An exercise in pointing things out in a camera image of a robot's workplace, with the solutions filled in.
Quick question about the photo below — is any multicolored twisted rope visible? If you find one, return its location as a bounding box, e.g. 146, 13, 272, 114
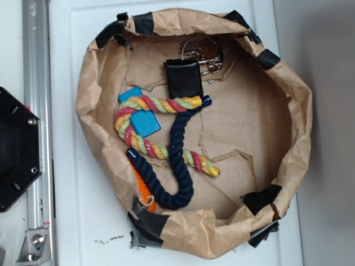
114, 94, 221, 178

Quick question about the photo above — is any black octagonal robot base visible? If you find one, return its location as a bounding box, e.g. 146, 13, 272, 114
0, 87, 41, 213

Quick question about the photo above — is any white tray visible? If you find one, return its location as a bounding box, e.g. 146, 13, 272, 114
49, 1, 303, 265

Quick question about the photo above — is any metal corner bracket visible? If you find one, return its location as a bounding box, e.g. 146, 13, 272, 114
16, 228, 51, 265

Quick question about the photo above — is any orange plastic object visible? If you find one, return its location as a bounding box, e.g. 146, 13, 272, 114
134, 168, 156, 213

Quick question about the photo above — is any aluminium extrusion rail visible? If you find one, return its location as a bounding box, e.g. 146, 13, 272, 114
22, 1, 58, 265

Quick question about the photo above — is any blue rectangular block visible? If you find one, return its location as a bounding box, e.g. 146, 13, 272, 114
118, 86, 161, 138

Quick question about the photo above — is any navy blue twisted rope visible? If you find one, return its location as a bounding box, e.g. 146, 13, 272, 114
126, 95, 212, 210

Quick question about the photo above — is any black leather pouch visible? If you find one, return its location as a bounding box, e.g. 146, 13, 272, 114
164, 59, 204, 99

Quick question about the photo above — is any brown paper bag bin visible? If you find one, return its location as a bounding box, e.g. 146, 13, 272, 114
76, 8, 312, 259

